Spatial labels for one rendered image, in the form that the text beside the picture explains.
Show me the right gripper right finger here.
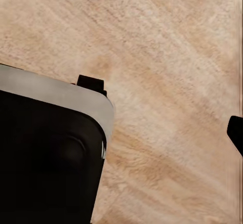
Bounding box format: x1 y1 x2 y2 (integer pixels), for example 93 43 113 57
227 115 243 156

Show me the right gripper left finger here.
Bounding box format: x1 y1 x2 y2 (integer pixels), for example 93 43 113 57
0 116 26 176

